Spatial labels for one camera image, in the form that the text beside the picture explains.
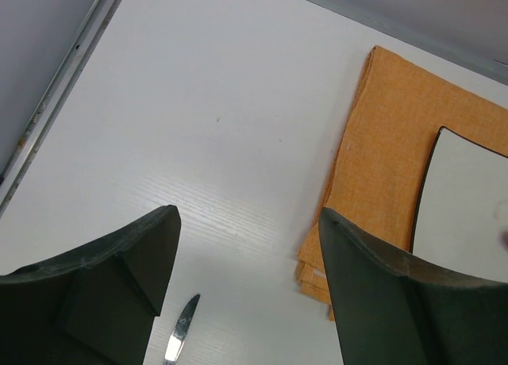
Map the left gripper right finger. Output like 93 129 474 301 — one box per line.
318 208 507 364

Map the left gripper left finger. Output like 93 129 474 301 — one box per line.
1 206 181 364

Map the white square plate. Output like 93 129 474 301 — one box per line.
411 126 507 259

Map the orange cloth placemat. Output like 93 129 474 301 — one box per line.
293 44 508 322

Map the silver butter knife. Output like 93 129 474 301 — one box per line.
164 294 201 365

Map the aluminium frame rail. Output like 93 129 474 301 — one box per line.
1 0 507 209

